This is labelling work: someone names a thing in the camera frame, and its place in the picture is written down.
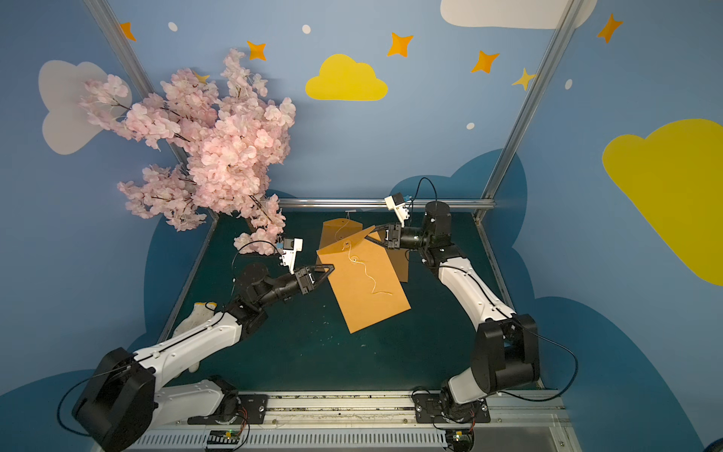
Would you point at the pink artificial blossom tree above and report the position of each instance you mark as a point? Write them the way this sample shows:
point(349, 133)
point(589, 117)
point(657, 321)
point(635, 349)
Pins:
point(230, 142)

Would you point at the back horizontal aluminium bar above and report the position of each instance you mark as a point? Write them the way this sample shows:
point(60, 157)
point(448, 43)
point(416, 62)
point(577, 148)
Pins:
point(375, 204)

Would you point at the left green circuit board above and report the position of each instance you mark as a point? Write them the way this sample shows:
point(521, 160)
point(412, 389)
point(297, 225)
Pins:
point(224, 440)

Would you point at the left side table rail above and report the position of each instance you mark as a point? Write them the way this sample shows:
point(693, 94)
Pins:
point(171, 264)

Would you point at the diagonal aluminium bar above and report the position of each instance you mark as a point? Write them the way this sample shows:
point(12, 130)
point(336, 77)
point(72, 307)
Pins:
point(548, 65)
point(106, 19)

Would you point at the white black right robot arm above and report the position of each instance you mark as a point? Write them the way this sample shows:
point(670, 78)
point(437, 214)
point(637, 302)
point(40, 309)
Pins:
point(505, 353)

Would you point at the kraft paper file bag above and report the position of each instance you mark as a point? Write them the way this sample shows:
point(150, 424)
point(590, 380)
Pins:
point(364, 282)
point(337, 229)
point(400, 262)

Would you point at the table rail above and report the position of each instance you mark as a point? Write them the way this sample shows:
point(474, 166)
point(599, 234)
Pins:
point(171, 264)
point(511, 279)

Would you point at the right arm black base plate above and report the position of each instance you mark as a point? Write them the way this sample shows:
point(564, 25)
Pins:
point(438, 408)

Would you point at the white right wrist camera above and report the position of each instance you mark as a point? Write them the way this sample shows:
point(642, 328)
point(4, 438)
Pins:
point(398, 204)

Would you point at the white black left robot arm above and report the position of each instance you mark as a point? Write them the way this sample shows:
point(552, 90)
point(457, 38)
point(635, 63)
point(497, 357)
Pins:
point(130, 392)

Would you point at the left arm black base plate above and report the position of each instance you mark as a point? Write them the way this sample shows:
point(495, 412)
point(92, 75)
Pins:
point(251, 408)

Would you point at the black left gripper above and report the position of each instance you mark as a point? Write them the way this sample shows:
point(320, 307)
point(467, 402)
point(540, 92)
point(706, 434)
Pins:
point(305, 280)

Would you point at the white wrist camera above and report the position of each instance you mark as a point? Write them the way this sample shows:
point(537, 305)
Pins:
point(398, 204)
point(288, 249)

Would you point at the aluminium front mounting rail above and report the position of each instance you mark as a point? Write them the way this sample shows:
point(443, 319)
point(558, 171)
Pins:
point(378, 421)

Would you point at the right side table rail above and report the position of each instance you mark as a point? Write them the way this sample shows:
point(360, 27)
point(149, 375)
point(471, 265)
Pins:
point(511, 279)

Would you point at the right round circuit board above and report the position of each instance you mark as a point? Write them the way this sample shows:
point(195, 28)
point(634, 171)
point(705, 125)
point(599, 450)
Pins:
point(459, 441)

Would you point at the white work glove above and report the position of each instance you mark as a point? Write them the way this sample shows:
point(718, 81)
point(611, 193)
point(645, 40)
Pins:
point(201, 313)

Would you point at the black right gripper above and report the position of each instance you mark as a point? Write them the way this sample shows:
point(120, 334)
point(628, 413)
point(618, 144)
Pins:
point(393, 236)

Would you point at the left diagonal aluminium bar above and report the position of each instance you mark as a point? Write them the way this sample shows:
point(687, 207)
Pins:
point(106, 19)

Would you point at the right diagonal aluminium bar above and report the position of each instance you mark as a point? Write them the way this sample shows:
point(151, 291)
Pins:
point(548, 65)

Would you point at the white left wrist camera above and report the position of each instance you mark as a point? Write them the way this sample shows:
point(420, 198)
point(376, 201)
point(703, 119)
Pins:
point(288, 249)

